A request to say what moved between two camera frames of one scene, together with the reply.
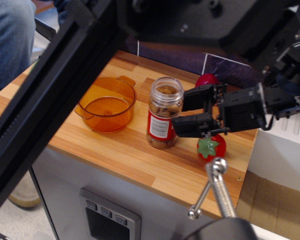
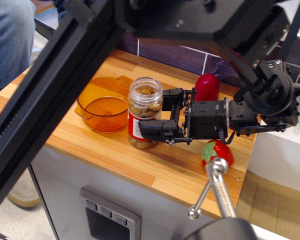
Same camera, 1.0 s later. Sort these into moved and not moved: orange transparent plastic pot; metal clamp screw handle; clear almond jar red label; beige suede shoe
Moved: clear almond jar red label
Not moved: beige suede shoe; metal clamp screw handle; orange transparent plastic pot
